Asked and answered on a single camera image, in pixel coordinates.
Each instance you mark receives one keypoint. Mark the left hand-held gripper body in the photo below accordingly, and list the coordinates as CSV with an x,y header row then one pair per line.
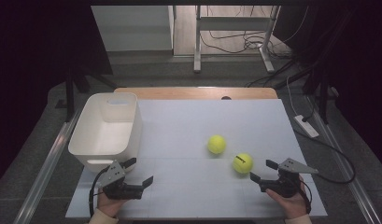
x,y
117,189

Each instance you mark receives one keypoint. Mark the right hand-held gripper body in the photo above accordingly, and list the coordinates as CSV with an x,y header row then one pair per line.
x,y
286,185

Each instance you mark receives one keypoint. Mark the yellow tennis ball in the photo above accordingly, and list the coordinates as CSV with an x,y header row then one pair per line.
x,y
242,163
216,144

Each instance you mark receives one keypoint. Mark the white plastic bin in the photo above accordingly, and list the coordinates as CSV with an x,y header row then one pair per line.
x,y
107,137

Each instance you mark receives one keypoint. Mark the person's left hand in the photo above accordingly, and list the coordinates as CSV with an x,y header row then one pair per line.
x,y
107,205

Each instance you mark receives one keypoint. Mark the person's right hand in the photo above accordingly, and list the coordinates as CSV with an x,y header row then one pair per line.
x,y
293,207

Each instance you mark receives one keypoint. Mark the white power strip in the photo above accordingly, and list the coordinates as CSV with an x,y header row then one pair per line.
x,y
306,126

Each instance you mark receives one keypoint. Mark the black stand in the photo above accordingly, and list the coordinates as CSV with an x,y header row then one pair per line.
x,y
323,99
69,93

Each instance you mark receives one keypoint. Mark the wooden table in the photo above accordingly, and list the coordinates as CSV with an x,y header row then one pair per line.
x,y
195,93

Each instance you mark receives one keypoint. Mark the black curtain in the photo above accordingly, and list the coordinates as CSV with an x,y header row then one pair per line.
x,y
360,62
30,62

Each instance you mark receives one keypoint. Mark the white cabinet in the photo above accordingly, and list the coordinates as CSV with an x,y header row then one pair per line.
x,y
132,28

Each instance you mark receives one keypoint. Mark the aluminium rail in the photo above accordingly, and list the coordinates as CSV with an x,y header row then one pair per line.
x,y
45,174
350,177

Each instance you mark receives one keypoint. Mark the white desk frame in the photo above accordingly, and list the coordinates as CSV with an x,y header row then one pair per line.
x,y
232,23

